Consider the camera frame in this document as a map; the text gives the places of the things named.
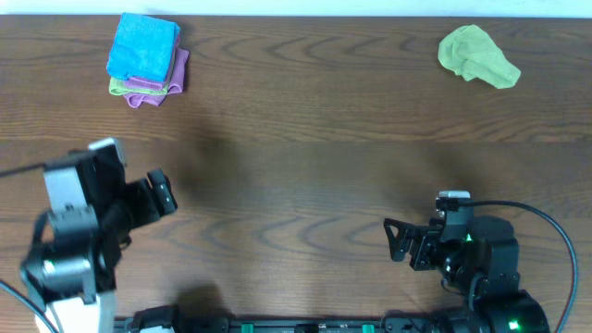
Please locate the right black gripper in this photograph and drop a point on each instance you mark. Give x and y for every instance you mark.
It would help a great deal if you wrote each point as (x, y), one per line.
(425, 239)

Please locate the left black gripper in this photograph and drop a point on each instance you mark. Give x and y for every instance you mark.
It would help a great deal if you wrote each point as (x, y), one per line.
(154, 205)

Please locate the blue microfibre cloth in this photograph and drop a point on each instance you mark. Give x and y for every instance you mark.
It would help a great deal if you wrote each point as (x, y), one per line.
(143, 47)

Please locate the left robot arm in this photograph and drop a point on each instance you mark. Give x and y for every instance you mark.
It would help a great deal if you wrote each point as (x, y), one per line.
(72, 277)

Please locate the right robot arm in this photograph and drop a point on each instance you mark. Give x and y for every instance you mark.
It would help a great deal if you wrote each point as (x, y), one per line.
(478, 257)

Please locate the folded purple cloth bottom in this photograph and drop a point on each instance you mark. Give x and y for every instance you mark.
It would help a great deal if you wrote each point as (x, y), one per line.
(175, 84)

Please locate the folded purple cloth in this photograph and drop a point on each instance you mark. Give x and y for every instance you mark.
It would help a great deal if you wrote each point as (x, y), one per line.
(175, 84)
(143, 83)

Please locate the folded purple cloth top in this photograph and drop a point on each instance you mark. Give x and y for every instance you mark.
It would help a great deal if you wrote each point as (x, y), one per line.
(143, 83)

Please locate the folded green cloth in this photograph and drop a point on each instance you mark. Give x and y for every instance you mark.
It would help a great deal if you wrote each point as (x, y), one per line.
(118, 87)

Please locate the crumpled green cloth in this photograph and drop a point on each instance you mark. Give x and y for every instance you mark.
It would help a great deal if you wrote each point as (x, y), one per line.
(471, 53)

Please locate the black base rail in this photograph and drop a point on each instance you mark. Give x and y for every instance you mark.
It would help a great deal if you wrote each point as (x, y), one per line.
(170, 319)

